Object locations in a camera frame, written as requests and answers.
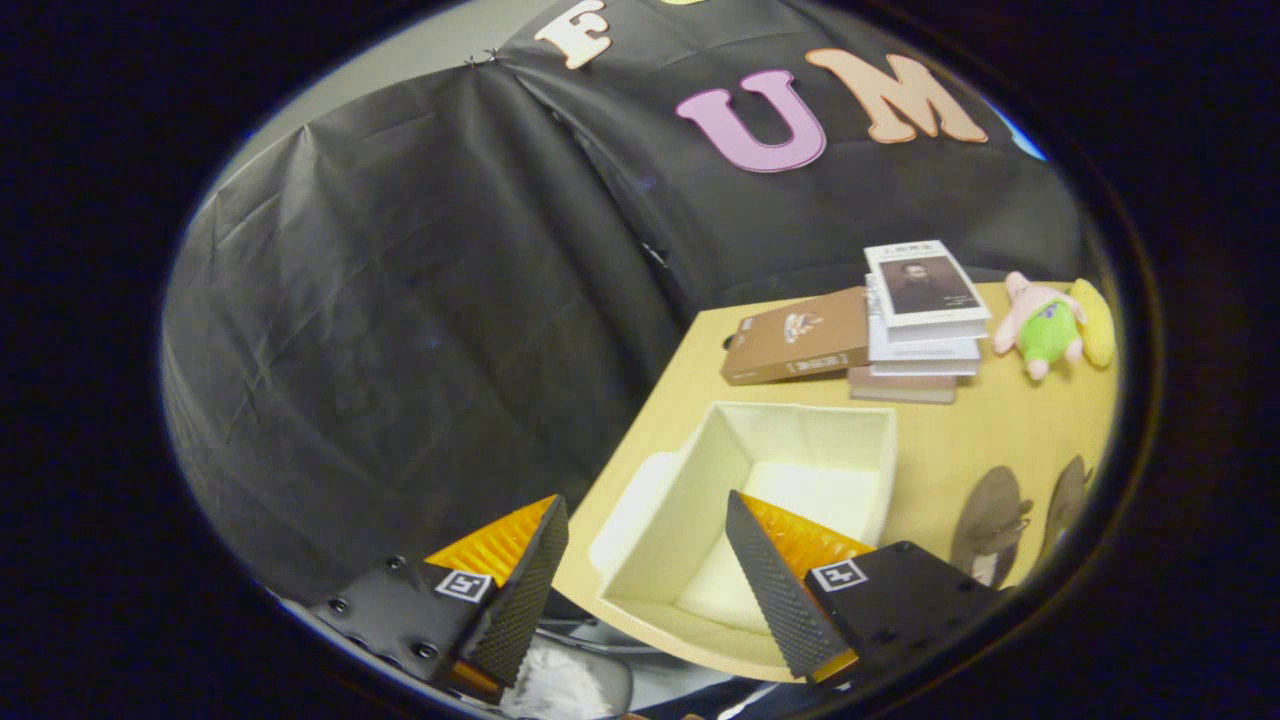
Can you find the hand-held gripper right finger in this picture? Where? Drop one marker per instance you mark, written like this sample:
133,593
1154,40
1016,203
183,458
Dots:
775,590

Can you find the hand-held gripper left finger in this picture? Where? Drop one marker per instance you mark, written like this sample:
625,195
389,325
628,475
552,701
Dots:
520,600

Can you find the grey fabric storage box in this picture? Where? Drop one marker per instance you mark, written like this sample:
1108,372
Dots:
700,480

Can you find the brown fuzzy slipper shoe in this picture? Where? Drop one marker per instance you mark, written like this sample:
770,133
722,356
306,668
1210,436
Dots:
985,510
1068,495

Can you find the white fluffy cloth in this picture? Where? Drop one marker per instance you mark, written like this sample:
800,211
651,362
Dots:
565,688

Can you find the pinkish brown book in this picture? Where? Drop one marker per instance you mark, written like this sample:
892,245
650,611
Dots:
900,388

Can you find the plain white book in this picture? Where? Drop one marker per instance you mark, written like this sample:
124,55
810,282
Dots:
925,368
920,350

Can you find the black backdrop cloth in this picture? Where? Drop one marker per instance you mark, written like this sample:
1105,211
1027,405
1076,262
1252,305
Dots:
400,350

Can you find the white portrait cover book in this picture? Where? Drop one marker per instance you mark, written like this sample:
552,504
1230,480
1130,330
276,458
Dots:
925,285

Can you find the pink and green plush toy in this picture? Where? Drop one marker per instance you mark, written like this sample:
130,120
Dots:
1045,330

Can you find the yellow plush cushion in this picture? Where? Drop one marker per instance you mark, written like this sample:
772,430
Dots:
1100,325

